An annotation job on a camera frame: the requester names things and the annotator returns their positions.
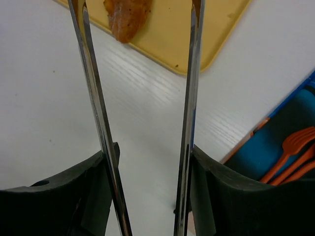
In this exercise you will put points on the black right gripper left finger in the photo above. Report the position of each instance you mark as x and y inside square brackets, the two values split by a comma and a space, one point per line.
[74, 202]

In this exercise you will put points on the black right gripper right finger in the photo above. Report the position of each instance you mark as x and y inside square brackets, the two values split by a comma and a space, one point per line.
[226, 203]

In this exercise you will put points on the metal serving tongs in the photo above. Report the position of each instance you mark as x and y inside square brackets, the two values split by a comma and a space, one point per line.
[81, 22]

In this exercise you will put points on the small brown bread roll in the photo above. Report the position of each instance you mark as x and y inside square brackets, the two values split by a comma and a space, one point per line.
[127, 17]

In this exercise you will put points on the blue printed placemat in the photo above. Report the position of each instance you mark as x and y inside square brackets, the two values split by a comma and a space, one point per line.
[262, 150]

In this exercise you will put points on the orange plastic fork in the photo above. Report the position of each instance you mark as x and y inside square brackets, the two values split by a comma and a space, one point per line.
[291, 146]

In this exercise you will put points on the orange plastic spoon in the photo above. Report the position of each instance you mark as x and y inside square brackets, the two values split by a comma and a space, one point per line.
[307, 155]

